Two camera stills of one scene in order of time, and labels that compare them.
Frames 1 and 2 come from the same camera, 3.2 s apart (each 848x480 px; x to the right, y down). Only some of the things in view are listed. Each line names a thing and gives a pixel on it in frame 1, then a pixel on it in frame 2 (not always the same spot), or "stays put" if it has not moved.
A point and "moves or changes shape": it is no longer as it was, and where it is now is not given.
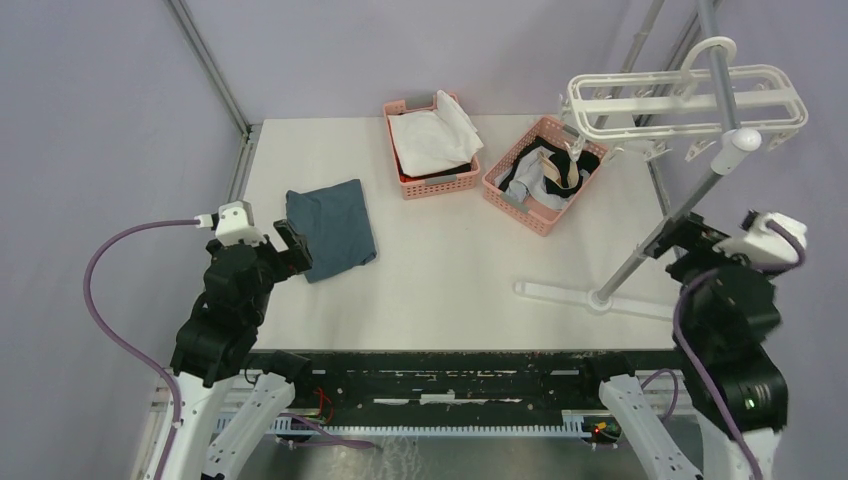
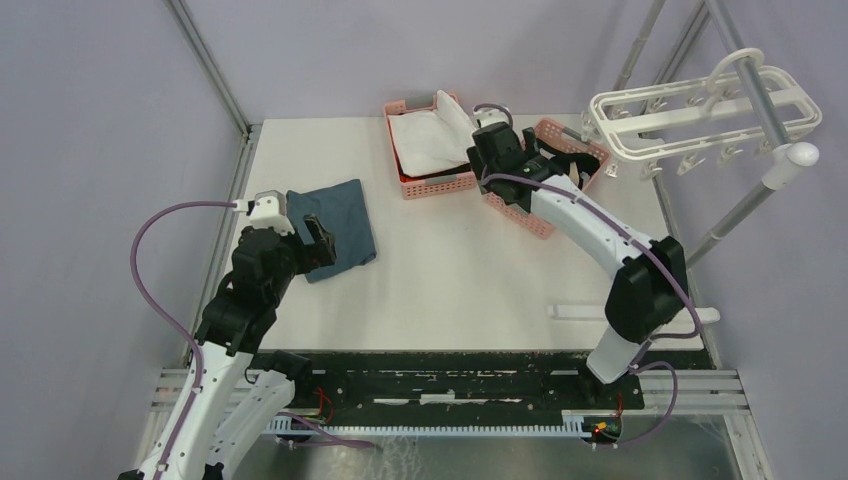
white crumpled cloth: x=435 y=141 stays put
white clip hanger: x=708 y=99 moves or changes shape
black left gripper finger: x=298 y=257 -> x=321 y=253
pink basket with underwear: x=541 y=176 stays put
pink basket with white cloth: x=433 y=148 stays put
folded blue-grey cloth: x=335 y=223 stays put
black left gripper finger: x=293 y=240 -> x=318 y=232
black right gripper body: x=701 y=237 -> x=517 y=143
